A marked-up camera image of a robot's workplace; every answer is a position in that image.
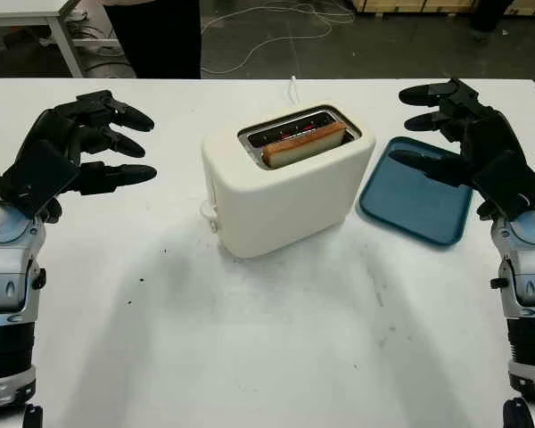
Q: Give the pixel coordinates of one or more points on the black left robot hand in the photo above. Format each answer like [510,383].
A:
[49,125]

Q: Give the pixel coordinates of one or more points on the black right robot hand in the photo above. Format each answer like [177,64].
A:
[490,134]

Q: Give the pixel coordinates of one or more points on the slice of toast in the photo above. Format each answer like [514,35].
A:
[303,146]

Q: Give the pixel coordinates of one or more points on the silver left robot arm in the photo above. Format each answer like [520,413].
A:
[4,276]

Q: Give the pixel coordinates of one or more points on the person in black clothes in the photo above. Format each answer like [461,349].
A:
[160,40]

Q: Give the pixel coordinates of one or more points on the cream two-slot toaster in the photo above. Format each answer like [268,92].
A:
[285,200]

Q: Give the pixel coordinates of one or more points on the blue plastic tray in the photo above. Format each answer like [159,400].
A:
[405,205]

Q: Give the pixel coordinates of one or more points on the bystander dark trouser leg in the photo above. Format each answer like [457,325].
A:
[483,18]

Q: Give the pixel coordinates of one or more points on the stack of cardboard boxes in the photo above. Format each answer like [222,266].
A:
[405,4]

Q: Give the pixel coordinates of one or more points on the white table frame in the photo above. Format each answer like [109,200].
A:
[27,9]

